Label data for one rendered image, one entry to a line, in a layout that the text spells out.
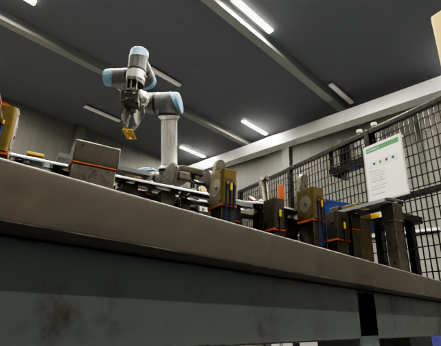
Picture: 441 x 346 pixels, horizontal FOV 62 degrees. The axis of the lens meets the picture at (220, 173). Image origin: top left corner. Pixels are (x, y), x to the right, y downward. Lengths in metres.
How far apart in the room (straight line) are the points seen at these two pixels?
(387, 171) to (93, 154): 1.40
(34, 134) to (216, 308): 12.38
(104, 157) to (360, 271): 0.71
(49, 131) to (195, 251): 12.62
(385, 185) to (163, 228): 1.69
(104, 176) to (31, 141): 11.58
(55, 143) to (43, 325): 12.57
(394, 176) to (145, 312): 1.68
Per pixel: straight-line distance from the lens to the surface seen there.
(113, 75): 1.69
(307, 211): 1.34
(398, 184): 1.91
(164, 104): 1.98
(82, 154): 1.03
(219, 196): 1.15
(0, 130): 1.00
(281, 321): 0.50
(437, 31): 2.13
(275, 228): 1.25
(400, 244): 1.37
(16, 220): 0.26
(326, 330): 0.59
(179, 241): 0.33
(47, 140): 12.79
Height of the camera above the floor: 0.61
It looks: 21 degrees up
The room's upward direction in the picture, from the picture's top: 2 degrees clockwise
